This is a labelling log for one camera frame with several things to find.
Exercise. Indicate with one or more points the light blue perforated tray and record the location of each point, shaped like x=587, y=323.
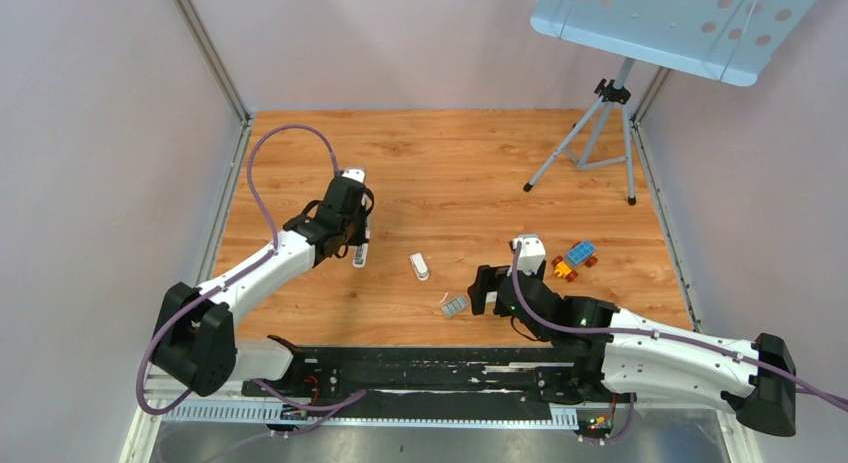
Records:
x=731, y=41

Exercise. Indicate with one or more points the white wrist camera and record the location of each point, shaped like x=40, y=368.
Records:
x=356, y=174
x=529, y=254

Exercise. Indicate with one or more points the grey tripod stand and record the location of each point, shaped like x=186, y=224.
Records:
x=609, y=94

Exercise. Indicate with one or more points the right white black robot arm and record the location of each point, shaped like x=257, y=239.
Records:
x=616, y=351

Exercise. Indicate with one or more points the white stapler part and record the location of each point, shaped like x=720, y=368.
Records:
x=419, y=266

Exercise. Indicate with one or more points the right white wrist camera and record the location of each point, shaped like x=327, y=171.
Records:
x=529, y=254

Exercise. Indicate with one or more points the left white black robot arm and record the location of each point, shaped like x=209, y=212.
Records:
x=196, y=326

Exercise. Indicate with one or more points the blue orange toy block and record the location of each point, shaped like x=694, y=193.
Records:
x=581, y=254

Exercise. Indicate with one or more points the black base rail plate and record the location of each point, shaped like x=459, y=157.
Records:
x=306, y=386

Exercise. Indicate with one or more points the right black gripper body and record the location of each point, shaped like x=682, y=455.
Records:
x=505, y=311

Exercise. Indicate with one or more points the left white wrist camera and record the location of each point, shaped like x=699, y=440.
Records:
x=356, y=174

